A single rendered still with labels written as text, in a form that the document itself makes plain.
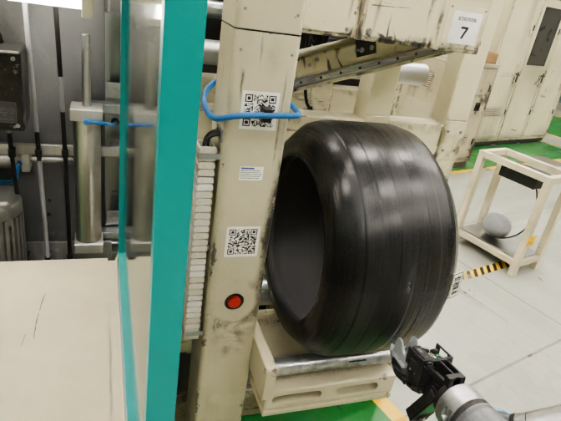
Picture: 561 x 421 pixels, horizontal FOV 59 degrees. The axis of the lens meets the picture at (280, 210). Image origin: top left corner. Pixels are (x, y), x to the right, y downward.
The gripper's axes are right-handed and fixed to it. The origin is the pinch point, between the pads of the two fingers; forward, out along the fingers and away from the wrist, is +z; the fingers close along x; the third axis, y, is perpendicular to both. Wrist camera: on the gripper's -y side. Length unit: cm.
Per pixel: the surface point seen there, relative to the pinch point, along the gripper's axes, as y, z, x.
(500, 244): -66, 201, -232
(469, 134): -13, 399, -349
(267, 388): -13.1, 8.6, 26.2
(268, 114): 49, 9, 32
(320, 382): -15.7, 11.4, 11.1
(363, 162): 41.0, 7.7, 11.2
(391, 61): 61, 50, -17
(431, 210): 33.0, 0.2, -2.0
